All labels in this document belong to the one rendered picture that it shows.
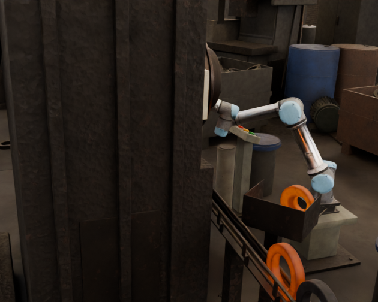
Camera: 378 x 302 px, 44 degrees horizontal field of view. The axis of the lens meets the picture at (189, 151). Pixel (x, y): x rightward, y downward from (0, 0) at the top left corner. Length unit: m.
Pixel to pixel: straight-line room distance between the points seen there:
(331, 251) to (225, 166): 0.84
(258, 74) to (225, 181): 1.96
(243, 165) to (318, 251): 0.77
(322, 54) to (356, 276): 3.17
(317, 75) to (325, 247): 2.98
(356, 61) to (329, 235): 3.27
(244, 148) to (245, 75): 1.67
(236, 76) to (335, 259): 2.30
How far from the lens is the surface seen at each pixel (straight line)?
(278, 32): 6.10
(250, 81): 4.82
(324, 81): 5.62
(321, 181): 2.62
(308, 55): 5.53
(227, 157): 3.10
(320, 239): 2.89
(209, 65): 1.99
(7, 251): 2.56
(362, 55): 5.85
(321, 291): 1.43
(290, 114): 2.54
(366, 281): 2.89
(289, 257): 1.53
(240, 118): 2.76
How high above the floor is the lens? 1.53
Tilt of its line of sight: 20 degrees down
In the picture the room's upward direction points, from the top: 2 degrees clockwise
